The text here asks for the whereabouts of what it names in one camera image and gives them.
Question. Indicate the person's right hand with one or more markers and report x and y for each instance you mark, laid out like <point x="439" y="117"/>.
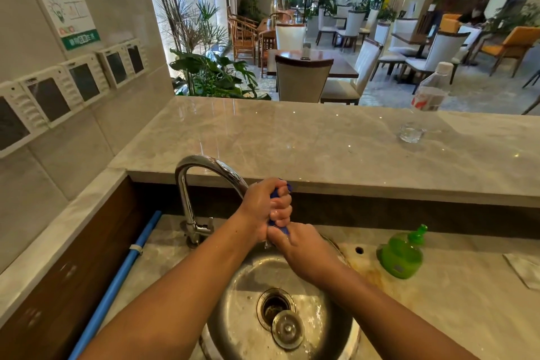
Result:
<point x="308" y="254"/>

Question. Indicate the person's left hand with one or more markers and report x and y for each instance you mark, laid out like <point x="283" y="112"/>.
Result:
<point x="257" y="203"/>

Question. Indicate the person's left fingers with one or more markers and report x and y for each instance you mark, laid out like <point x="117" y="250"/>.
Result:
<point x="282" y="208"/>

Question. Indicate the person's right thumb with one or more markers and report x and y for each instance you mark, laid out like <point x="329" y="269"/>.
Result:
<point x="276" y="238"/>

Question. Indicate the blue cloth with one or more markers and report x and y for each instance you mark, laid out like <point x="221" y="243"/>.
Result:
<point x="276" y="192"/>

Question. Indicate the person's right forearm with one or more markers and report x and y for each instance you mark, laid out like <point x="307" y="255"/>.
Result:
<point x="392" y="317"/>

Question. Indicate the person's left forearm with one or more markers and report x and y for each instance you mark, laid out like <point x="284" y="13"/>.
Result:
<point x="177" y="296"/>

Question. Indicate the round steel sink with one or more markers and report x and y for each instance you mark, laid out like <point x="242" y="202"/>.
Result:
<point x="240" y="309"/>

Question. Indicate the steel sink drain stopper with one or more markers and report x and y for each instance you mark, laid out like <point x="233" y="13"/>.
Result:
<point x="288" y="329"/>

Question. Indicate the chrome faucet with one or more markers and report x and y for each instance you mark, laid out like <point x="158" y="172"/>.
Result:
<point x="187" y="203"/>

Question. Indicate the green soap dispenser bottle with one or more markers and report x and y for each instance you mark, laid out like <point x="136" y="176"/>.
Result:
<point x="400" y="256"/>

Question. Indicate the white upholstered dining chair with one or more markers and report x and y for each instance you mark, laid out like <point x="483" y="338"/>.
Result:
<point x="398" y="41"/>
<point x="436" y="54"/>
<point x="303" y="81"/>
<point x="352" y="26"/>
<point x="291" y="37"/>
<point x="358" y="77"/>

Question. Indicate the clear drinking glass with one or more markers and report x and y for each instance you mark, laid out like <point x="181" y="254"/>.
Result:
<point x="411" y="133"/>

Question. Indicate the dark wooden dining table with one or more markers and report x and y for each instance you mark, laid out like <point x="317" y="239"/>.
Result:
<point x="411" y="38"/>
<point x="333" y="62"/>

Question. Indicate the black napkin holder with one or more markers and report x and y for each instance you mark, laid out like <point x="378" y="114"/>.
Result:
<point x="306" y="51"/>

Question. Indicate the brown wooden armchair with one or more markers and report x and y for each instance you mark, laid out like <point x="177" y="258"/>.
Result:
<point x="266" y="49"/>
<point x="242" y="37"/>

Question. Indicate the large green leafy plant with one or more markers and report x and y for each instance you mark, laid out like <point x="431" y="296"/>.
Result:
<point x="202" y="64"/>

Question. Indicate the blue pipe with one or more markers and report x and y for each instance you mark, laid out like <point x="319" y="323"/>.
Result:
<point x="114" y="283"/>

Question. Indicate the clear plastic water bottle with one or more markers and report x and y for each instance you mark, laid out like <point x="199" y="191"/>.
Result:
<point x="430" y="94"/>

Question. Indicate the orange armchair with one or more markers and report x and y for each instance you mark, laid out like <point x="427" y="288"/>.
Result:
<point x="512" y="45"/>
<point x="450" y="23"/>

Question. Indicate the grey folded cloth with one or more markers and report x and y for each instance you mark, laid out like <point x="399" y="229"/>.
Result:
<point x="525" y="269"/>

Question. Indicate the white standing sign board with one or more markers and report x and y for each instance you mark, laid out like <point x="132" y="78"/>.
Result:
<point x="498" y="4"/>

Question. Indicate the white wall control panel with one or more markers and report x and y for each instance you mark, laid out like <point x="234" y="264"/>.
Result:
<point x="84" y="81"/>
<point x="116" y="67"/>
<point x="136" y="58"/>
<point x="12" y="123"/>
<point x="50" y="98"/>

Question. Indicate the white and green wall notice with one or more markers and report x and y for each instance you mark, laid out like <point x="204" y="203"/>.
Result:
<point x="67" y="18"/>

